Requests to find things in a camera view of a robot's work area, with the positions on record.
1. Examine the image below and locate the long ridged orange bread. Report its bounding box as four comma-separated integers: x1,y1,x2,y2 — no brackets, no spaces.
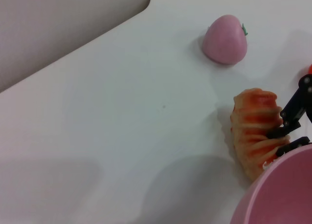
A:
230,88,291,183

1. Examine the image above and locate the pink plastic bowl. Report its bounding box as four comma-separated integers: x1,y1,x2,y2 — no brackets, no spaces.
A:
228,144,312,224

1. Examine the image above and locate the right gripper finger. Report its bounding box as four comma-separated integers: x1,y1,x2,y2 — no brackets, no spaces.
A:
266,74,312,140
275,137,312,157

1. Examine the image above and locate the pink peach toy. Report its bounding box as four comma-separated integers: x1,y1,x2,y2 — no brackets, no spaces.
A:
201,14,249,65

